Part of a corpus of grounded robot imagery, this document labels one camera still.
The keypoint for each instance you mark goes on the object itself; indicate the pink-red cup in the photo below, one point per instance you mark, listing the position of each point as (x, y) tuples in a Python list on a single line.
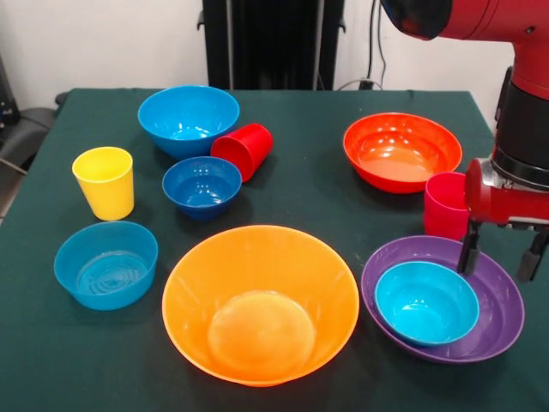
[(444, 210)]

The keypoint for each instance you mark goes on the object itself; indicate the red cup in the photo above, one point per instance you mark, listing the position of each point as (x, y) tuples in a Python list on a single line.
[(246, 148)]

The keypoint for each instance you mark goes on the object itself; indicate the dark green tablecloth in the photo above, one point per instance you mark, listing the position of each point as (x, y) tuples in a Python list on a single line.
[(107, 365)]

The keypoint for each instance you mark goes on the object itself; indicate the straight-walled teal blue bowl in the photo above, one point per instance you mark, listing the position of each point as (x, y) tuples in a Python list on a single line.
[(86, 257)]

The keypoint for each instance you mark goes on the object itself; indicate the black chair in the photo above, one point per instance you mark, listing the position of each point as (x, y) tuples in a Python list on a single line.
[(23, 133)]

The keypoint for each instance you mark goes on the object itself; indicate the black table clamp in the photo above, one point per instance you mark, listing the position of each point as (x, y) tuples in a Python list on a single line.
[(60, 98)]

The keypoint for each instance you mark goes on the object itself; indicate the large blue bowl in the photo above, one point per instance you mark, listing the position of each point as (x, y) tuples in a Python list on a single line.
[(180, 111)]

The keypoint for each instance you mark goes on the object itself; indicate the shallow red-orange bowl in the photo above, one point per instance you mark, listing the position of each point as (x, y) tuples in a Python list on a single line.
[(399, 146)]

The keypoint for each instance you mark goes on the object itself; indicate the shallow purple bowl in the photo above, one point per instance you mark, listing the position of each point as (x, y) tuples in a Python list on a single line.
[(502, 313)]

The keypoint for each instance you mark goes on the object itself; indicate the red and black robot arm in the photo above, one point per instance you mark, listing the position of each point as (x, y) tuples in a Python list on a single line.
[(523, 107)]

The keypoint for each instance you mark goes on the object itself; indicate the small light blue bowl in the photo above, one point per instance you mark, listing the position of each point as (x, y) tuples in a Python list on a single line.
[(424, 300)]

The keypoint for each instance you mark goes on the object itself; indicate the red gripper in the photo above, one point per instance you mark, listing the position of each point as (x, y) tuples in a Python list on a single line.
[(510, 206)]

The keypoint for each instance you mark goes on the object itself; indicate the large orange bowl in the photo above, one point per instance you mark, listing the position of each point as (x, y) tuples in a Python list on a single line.
[(257, 279)]

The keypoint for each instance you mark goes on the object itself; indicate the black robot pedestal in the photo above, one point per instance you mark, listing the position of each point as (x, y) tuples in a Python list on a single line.
[(266, 43)]

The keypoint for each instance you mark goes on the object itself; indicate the small dark blue bowl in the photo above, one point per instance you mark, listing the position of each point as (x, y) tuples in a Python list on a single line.
[(201, 184)]

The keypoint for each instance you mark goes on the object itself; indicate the yellow cup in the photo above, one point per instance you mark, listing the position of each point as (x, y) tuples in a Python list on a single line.
[(105, 193)]

